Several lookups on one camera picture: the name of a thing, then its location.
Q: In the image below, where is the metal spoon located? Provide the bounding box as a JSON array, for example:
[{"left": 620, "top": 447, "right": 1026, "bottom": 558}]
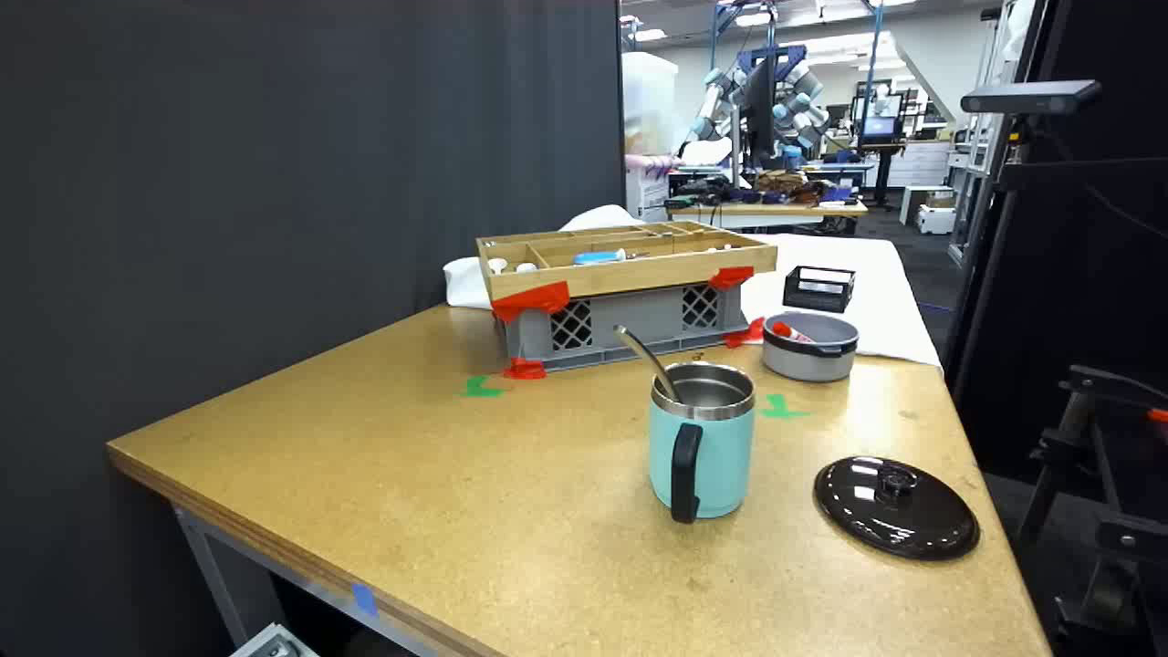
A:
[{"left": 613, "top": 324, "right": 681, "bottom": 403}]

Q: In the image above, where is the blue white object in tray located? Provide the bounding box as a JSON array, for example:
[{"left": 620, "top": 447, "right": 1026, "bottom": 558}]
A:
[{"left": 572, "top": 250, "right": 628, "bottom": 266}]

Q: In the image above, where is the teal insulated mug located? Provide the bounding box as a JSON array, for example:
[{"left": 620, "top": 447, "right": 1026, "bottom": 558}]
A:
[{"left": 644, "top": 362, "right": 754, "bottom": 524}]

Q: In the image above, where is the grey plastic crate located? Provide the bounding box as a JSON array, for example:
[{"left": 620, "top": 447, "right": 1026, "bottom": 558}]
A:
[{"left": 496, "top": 286, "right": 749, "bottom": 364}]

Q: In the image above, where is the wooden cutlery tray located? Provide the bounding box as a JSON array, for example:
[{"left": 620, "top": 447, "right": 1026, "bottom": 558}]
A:
[{"left": 476, "top": 222, "right": 778, "bottom": 301}]

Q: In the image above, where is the black mesh basket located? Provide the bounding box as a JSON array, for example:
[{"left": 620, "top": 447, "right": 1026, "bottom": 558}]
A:
[{"left": 781, "top": 266, "right": 854, "bottom": 315}]

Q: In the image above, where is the grey toy pot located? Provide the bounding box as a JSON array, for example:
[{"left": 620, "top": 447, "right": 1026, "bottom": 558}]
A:
[{"left": 763, "top": 309, "right": 858, "bottom": 384}]

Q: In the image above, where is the white table cloth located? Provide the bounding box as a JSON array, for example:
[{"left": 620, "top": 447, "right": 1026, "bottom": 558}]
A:
[{"left": 437, "top": 204, "right": 941, "bottom": 369}]

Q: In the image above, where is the black round lid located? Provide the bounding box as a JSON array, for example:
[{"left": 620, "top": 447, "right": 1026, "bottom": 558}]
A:
[{"left": 815, "top": 457, "right": 981, "bottom": 564}]

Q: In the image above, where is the black tripod stand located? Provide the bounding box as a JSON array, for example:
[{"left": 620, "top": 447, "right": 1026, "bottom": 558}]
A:
[{"left": 1013, "top": 364, "right": 1168, "bottom": 657}]

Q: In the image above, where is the black camera on stand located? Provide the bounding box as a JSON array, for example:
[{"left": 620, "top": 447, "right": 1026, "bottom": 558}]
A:
[{"left": 961, "top": 82, "right": 1103, "bottom": 118}]

